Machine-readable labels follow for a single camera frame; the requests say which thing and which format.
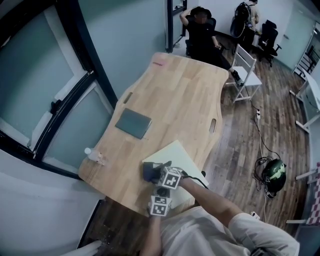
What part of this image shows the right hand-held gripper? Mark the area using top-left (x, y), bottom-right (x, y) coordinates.
top-left (142, 161), bottom-right (185, 190)

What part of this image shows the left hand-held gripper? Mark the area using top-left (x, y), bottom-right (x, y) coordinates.
top-left (147, 186), bottom-right (173, 218)

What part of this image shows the person's left forearm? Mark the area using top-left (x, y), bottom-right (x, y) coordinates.
top-left (147, 216), bottom-right (163, 256)

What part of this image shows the person's right forearm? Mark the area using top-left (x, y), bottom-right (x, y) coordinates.
top-left (178, 173), bottom-right (245, 227)

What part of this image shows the person's white shirt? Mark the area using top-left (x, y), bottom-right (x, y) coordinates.
top-left (159, 206), bottom-right (301, 256)

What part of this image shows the clear plastic water bottle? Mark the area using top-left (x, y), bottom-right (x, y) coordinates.
top-left (84, 147), bottom-right (108, 166)

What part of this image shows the white insulated pipe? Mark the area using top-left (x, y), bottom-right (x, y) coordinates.
top-left (77, 239), bottom-right (102, 256)

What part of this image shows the green black helmet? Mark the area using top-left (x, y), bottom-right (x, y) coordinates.
top-left (262, 159), bottom-right (287, 193)

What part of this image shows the white wooden chair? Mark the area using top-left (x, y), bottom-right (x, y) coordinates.
top-left (232, 43), bottom-right (263, 104)

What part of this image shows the black office chair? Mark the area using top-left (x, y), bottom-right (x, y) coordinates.
top-left (184, 9), bottom-right (228, 58)
top-left (257, 19), bottom-right (282, 67)

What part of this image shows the white desk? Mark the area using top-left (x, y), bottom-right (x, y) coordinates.
top-left (289, 73), bottom-right (320, 133)

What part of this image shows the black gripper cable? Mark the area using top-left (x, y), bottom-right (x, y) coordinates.
top-left (181, 173), bottom-right (210, 191)

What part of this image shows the long white cable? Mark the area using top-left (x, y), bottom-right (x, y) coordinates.
top-left (249, 99), bottom-right (276, 223)

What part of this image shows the black window handle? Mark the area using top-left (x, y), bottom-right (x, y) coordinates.
top-left (50, 99), bottom-right (63, 114)

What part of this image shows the black window frame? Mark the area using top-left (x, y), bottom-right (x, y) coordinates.
top-left (0, 0), bottom-right (120, 181)

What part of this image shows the black glass partition frame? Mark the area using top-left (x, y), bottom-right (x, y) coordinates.
top-left (164, 0), bottom-right (189, 53)

